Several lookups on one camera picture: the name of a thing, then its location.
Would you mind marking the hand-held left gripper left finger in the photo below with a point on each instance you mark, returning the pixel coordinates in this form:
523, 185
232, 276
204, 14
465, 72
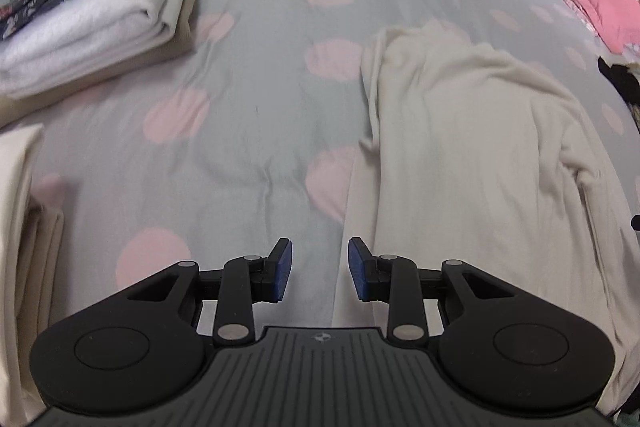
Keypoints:
283, 269

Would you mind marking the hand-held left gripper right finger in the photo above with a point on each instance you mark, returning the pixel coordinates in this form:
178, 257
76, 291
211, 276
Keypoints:
357, 270

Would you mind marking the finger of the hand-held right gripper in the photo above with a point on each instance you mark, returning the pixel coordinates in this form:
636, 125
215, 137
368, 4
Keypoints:
636, 224

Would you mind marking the cream long-sleeved garment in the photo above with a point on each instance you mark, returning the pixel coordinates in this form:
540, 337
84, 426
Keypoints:
450, 157

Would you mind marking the black clothes pile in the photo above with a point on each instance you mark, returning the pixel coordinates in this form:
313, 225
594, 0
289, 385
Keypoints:
622, 79

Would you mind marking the grey pink-dotted bed sheet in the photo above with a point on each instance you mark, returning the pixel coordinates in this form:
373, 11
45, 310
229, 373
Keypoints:
275, 107

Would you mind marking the beige folded garment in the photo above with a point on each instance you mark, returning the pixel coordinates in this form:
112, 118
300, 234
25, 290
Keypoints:
186, 27

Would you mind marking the cream folded cloth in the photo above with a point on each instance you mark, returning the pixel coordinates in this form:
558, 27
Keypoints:
20, 257

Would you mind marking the white folded fleece garment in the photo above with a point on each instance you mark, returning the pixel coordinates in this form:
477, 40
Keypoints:
100, 17

